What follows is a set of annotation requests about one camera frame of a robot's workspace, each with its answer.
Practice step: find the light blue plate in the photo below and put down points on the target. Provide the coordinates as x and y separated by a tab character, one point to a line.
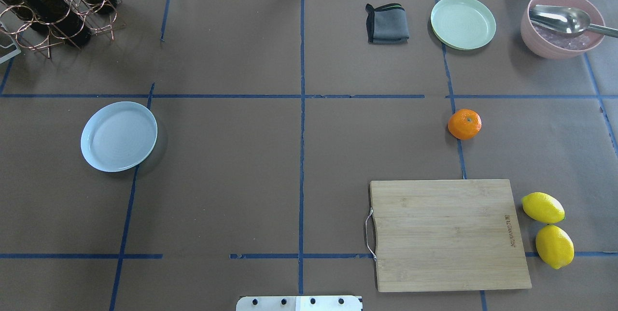
119	136

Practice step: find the light green plate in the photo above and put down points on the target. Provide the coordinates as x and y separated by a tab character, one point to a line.
464	25

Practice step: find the folded grey cloth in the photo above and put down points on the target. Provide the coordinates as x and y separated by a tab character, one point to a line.
387	24

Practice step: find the orange fruit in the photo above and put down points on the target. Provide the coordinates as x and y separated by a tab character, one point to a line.
464	124

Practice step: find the bamboo cutting board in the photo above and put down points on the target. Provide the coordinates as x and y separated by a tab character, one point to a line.
447	235

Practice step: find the upper yellow lemon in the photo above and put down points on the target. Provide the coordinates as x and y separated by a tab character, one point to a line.
543	208

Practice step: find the yellow lemon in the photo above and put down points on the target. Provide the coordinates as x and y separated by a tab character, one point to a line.
543	208
554	246

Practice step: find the pink bowl with ice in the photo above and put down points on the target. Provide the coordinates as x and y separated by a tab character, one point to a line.
558	45

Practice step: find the lower yellow lemon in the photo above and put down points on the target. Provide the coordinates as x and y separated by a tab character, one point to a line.
554	246

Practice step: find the large metal spoon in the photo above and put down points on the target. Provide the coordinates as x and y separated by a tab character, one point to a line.
567	20

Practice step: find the dark green wine bottle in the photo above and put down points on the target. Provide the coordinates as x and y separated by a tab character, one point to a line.
62	21

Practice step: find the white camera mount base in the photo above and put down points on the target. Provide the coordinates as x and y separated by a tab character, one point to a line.
300	303

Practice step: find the copper wire bottle rack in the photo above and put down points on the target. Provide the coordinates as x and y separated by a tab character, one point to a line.
40	25

